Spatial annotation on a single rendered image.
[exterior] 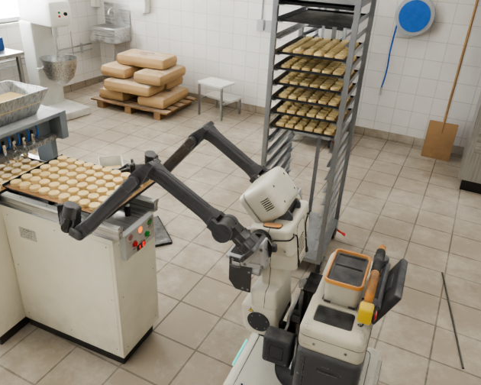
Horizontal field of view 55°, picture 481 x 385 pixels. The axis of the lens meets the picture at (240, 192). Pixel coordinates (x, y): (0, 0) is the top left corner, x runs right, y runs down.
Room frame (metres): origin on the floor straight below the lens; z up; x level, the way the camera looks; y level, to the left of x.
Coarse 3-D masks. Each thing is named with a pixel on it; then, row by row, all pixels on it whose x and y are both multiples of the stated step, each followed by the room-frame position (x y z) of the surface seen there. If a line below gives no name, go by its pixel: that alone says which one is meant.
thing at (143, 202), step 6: (138, 198) 2.02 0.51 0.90; (144, 198) 2.01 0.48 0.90; (150, 198) 2.02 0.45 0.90; (132, 204) 2.03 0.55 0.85; (138, 204) 2.02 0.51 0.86; (144, 204) 2.00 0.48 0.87; (150, 204) 1.99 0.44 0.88; (156, 204) 1.99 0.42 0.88; (150, 210) 1.99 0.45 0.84; (156, 210) 1.99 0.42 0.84
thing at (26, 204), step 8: (8, 192) 1.99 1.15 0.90; (0, 200) 1.99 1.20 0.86; (8, 200) 1.97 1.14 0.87; (16, 200) 1.95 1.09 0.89; (24, 200) 1.93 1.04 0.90; (32, 200) 1.93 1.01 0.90; (24, 208) 1.93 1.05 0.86; (32, 208) 1.91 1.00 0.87; (40, 208) 1.89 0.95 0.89; (48, 208) 1.87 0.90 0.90; (56, 208) 1.87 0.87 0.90; (48, 216) 1.87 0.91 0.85; (56, 216) 1.85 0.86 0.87; (104, 224) 1.76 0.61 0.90; (96, 232) 1.76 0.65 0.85; (104, 232) 1.74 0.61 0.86; (112, 232) 1.73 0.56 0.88; (120, 232) 1.73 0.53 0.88; (120, 240) 1.72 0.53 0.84
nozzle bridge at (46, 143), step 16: (48, 112) 2.41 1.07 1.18; (64, 112) 2.46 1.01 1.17; (0, 128) 2.14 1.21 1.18; (16, 128) 2.15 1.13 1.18; (32, 128) 2.34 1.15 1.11; (48, 128) 2.44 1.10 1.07; (64, 128) 2.44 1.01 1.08; (0, 144) 2.14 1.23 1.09; (32, 144) 2.27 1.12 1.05; (48, 144) 2.48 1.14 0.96; (0, 160) 2.07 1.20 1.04; (48, 160) 2.49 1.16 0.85
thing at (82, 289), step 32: (32, 224) 1.90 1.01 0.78; (128, 224) 1.86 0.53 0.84; (32, 256) 1.92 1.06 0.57; (64, 256) 1.83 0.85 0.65; (96, 256) 1.75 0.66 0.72; (32, 288) 1.94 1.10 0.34; (64, 288) 1.85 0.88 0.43; (96, 288) 1.76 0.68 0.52; (128, 288) 1.79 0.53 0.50; (32, 320) 2.00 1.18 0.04; (64, 320) 1.86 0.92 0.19; (96, 320) 1.77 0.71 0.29; (128, 320) 1.77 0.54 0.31; (96, 352) 1.83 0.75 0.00; (128, 352) 1.75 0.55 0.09
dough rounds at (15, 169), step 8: (24, 160) 2.32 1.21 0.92; (32, 160) 2.37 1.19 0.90; (0, 168) 2.22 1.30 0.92; (8, 168) 2.22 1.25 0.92; (16, 168) 2.25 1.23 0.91; (24, 168) 2.23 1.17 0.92; (32, 168) 2.23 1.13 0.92; (0, 176) 2.14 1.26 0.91; (8, 176) 2.12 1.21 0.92; (16, 176) 2.13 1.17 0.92; (0, 184) 2.04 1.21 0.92
